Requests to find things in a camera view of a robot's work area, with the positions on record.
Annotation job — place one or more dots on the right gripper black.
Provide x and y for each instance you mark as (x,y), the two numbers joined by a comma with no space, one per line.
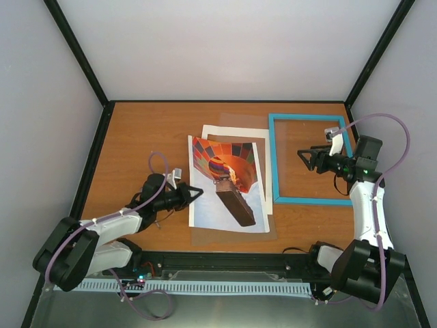
(316,155)

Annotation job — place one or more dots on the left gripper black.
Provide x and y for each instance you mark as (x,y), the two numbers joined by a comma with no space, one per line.
(186,199)

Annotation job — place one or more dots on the colourful photo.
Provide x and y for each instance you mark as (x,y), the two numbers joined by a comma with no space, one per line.
(230,176)

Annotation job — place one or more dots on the blue picture frame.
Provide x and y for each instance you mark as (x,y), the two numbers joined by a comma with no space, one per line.
(277,198)

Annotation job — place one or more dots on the white photo mat board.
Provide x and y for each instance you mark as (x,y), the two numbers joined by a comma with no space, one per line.
(239,131)

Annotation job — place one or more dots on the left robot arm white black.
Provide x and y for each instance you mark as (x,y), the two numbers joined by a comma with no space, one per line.
(76,249)

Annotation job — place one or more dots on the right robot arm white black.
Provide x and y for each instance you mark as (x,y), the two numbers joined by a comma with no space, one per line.
(369,266)

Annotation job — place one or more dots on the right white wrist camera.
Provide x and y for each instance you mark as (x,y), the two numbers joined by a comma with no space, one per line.
(334,137)

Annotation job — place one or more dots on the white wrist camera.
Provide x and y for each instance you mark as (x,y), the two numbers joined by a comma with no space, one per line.
(334,137)
(173,178)

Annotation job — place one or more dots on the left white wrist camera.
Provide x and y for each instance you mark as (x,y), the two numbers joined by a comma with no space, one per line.
(173,178)

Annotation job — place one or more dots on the black mounting rail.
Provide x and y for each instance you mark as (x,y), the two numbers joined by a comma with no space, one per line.
(288,266)

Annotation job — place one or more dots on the light blue slotted cable duct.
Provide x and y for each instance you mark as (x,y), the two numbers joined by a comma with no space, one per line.
(197,288)

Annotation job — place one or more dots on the black enclosure frame post right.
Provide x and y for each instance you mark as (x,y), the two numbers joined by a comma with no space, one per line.
(381,46)

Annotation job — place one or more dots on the black enclosure frame post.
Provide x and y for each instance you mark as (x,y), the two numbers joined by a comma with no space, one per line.
(64,27)
(381,46)

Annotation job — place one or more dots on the black enclosure frame post left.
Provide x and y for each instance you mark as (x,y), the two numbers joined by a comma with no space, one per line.
(64,27)

